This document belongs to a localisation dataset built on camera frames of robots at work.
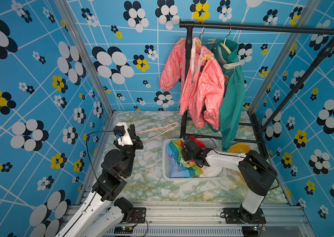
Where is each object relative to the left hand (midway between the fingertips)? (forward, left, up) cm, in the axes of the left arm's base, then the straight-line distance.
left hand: (134, 124), depth 61 cm
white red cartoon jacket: (-4, -21, -35) cm, 41 cm away
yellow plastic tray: (+11, -60, -37) cm, 72 cm away
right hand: (+8, -26, -35) cm, 44 cm away
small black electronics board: (-33, +8, -42) cm, 54 cm away
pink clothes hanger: (+27, -1, -39) cm, 47 cm away
